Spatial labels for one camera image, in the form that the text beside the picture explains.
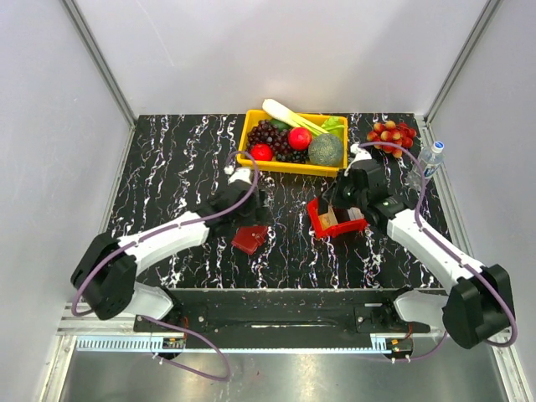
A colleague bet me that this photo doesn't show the dark green cucumber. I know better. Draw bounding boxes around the dark green cucumber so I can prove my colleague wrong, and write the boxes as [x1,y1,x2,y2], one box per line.
[270,119,291,130]

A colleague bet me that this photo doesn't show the red plastic card bin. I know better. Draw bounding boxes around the red plastic card bin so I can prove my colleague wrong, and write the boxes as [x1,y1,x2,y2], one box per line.
[307,198,369,239]

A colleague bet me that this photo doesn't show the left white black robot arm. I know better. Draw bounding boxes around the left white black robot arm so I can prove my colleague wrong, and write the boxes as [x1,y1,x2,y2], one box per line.
[70,167,266,331]

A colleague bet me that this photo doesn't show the yellow plastic fruit tray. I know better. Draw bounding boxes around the yellow plastic fruit tray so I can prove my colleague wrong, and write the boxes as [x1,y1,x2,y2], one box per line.
[236,110,348,177]

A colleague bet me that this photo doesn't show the red apple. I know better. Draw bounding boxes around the red apple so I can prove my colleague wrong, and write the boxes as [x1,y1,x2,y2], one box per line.
[288,127,312,151]
[250,143,274,162]

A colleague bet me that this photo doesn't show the dark purple grape bunch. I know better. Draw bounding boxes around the dark purple grape bunch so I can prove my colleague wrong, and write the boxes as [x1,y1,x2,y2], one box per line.
[245,120,308,164]

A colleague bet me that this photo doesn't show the stack of credit cards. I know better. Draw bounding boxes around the stack of credit cards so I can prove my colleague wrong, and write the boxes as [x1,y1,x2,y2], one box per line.
[319,206,364,229]

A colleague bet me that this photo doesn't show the red apple upper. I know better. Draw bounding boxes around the red apple upper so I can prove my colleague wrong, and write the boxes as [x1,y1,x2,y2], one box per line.
[288,127,312,151]

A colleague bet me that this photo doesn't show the green lettuce leaf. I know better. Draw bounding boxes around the green lettuce leaf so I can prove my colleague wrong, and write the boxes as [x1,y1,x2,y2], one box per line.
[321,116,345,139]

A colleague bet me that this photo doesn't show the red apple lower left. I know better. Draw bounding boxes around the red apple lower left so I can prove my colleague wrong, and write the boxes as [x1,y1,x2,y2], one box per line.
[250,143,274,162]

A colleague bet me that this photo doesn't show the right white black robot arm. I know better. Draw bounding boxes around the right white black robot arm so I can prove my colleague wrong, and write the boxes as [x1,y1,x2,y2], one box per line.
[321,142,518,349]

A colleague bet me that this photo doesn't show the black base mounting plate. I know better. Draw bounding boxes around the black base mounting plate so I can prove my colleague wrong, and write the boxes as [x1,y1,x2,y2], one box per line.
[132,287,445,336]

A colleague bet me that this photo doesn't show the white green leek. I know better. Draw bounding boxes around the white green leek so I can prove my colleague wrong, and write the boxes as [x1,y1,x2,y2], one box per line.
[261,99,327,136]

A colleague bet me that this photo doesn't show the green melon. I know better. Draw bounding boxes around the green melon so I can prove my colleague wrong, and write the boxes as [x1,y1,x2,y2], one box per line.
[308,133,344,168]

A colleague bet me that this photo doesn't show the clear water bottle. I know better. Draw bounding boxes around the clear water bottle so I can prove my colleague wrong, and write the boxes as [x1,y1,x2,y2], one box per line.
[406,141,445,191]

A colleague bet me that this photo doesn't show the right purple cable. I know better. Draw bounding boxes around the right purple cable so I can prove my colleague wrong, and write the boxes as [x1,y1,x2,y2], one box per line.
[355,141,518,363]

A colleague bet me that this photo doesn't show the red card holder wallet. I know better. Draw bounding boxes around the red card holder wallet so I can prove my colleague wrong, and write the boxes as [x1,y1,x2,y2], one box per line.
[231,225,268,255]

